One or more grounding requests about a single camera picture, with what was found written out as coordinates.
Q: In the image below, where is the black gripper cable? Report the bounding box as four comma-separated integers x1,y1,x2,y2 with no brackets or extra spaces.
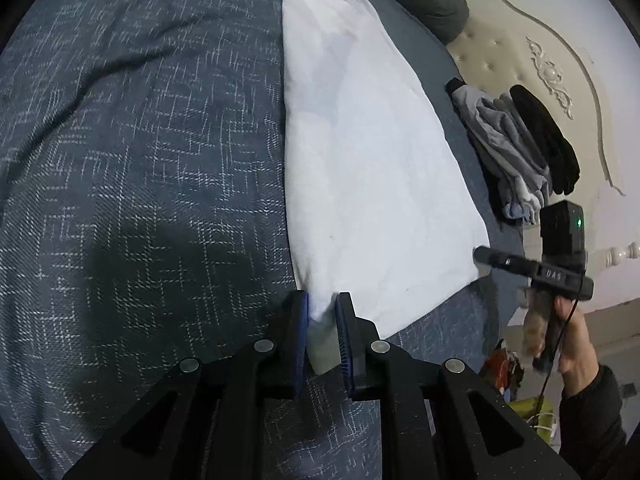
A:
536,300,582,428

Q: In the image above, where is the person's right forearm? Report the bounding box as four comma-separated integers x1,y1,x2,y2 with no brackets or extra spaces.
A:
557,365,628,480

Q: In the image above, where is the person's right hand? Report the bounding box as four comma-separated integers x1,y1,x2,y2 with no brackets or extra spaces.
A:
517,287,601,397

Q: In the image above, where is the red floor clutter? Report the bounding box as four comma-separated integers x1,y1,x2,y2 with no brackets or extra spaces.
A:
482,345,526,402

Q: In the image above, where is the black garment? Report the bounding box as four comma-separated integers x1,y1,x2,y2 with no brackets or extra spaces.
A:
509,85,581,197

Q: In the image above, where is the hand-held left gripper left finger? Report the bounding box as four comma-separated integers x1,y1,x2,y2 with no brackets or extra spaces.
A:
62,291,310,480

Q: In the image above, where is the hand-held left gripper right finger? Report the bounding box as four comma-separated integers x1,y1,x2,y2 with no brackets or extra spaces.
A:
335,292,581,480

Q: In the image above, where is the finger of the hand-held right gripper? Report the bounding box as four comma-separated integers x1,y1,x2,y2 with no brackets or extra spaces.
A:
472,246,539,277

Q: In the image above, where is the cream tufted headboard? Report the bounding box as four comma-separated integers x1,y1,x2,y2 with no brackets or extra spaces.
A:
445,0,640,268

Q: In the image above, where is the blue patterned bed sheet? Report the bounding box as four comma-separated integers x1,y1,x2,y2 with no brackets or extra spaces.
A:
0,0,526,480

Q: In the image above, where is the yellow green bag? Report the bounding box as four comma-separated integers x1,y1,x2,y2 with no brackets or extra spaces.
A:
510,395,556,423

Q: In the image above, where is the white polo shirt black trim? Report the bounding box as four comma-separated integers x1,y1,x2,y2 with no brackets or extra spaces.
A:
281,0,491,376

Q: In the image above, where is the pale shirt black trim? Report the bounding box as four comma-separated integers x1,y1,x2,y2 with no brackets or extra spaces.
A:
446,77,543,223

